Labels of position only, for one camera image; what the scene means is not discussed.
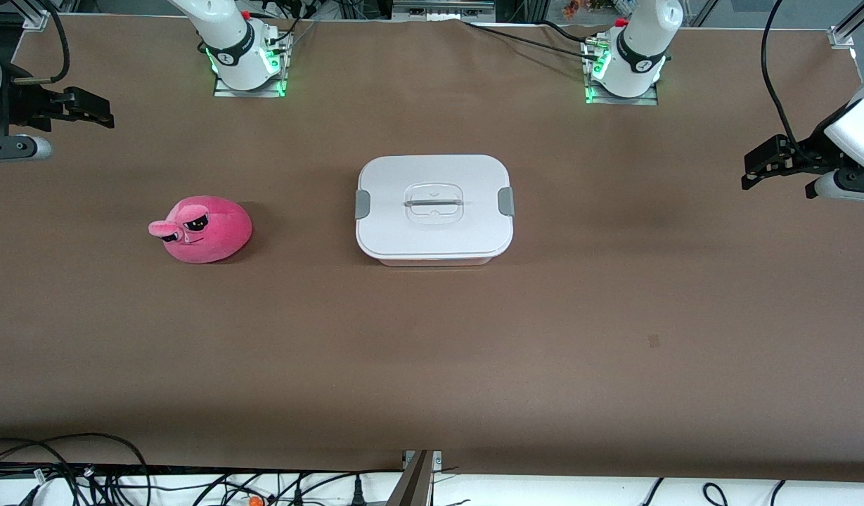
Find grey background device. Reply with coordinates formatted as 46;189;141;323
392;0;496;22

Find brown table cover sheet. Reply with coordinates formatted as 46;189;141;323
0;15;864;483

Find white box lid grey clips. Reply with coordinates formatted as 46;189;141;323
355;155;515;259

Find black base connector cable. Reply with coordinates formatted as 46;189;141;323
263;18;320;53

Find aluminium profile post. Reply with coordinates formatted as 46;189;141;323
386;450;443;506

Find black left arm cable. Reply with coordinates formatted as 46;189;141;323
761;0;808;159

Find aluminium frame corner profile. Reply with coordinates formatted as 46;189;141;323
829;0;864;50
20;0;51;30

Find large black loop cable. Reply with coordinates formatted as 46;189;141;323
0;432;151;506

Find colourful background figure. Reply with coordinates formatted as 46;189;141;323
562;0;636;18

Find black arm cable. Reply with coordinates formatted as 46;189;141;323
10;0;72;86
761;0;808;159

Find translucent pink plastic box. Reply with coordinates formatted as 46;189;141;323
375;253;496;268

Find pink plush toy with sunglasses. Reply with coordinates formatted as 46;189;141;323
148;195;253;264

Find long black table cable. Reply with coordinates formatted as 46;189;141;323
463;20;605;63

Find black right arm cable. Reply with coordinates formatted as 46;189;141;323
10;0;72;86

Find short black table cable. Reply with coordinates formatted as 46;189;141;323
537;20;615;46

